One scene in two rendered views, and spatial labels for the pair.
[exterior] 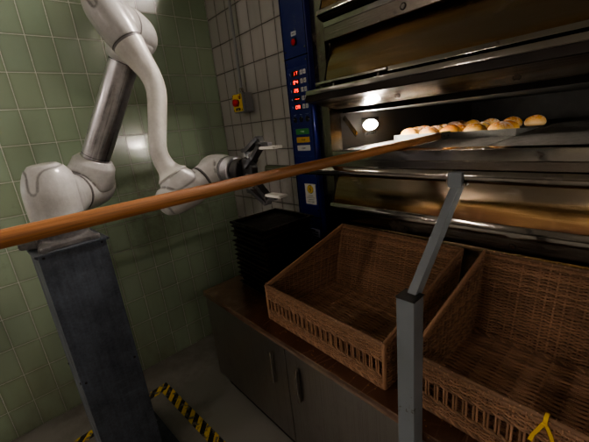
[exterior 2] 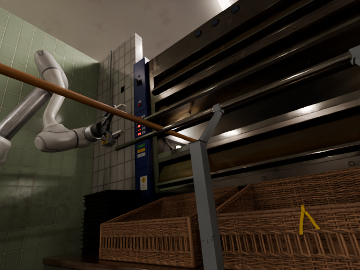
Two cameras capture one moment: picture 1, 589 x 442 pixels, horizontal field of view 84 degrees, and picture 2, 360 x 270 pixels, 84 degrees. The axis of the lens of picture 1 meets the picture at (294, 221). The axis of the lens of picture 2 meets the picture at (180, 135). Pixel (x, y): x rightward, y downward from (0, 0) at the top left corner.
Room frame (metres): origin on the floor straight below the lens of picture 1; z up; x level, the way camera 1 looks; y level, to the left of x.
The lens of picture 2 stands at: (0.01, -0.02, 0.75)
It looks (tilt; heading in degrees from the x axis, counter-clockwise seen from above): 21 degrees up; 346
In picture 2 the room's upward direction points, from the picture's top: 6 degrees counter-clockwise
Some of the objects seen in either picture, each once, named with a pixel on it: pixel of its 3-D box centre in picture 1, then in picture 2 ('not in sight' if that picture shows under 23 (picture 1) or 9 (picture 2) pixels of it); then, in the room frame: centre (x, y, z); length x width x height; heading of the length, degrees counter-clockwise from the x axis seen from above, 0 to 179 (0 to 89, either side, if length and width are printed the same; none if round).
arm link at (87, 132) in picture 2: (233, 169); (95, 132); (1.08, 0.18, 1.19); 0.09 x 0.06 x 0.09; 131
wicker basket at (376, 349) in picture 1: (358, 285); (173, 219); (1.09, -0.21, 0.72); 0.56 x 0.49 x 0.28; 39
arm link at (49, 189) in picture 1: (53, 194); not in sight; (1.13, 0.82, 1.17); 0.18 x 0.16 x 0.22; 179
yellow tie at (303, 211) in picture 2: (545, 428); (307, 218); (0.48, -0.44, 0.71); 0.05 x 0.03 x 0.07; 40
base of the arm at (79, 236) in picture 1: (57, 235); not in sight; (1.11, 0.83, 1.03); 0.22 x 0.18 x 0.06; 135
